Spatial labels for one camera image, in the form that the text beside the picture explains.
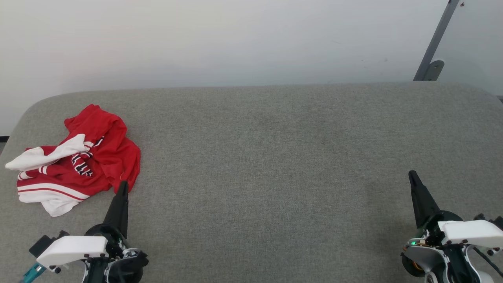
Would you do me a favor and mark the thin black right gripper cable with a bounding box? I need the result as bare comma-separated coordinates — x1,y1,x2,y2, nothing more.
472,246,503,278

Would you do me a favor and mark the red white jersey shirt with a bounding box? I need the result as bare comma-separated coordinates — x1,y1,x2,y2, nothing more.
5,104,141,217

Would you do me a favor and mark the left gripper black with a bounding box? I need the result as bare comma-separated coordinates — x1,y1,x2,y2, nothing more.
81,181,149,283

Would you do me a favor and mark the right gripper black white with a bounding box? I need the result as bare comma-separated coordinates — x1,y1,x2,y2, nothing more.
401,170,503,283

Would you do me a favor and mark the teal left camera cable plug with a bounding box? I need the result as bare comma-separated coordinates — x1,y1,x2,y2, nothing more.
20,262,47,283

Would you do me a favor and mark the grey slanted metal pole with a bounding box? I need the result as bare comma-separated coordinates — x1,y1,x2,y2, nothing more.
413,0,460,81

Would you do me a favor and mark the grey fabric sofa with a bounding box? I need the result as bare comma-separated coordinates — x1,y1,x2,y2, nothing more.
0,81,503,283

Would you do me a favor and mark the grey metal pole bracket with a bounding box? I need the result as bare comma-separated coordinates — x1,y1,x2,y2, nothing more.
424,59,445,81

